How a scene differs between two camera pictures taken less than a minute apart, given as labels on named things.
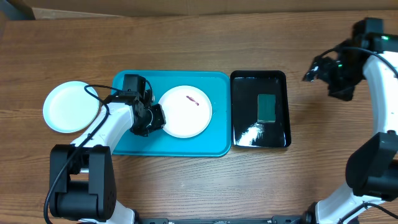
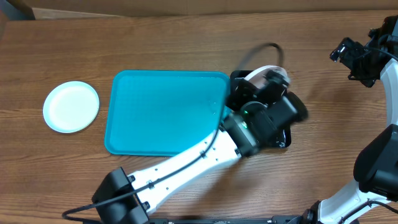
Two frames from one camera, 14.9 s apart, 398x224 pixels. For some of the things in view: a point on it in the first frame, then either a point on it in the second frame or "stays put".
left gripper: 158,122 → 242,88
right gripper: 345,93 → 352,50
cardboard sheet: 64,9 stays put
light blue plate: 68,107 stays put
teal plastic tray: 215,141 stays put
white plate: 188,111 → 257,78
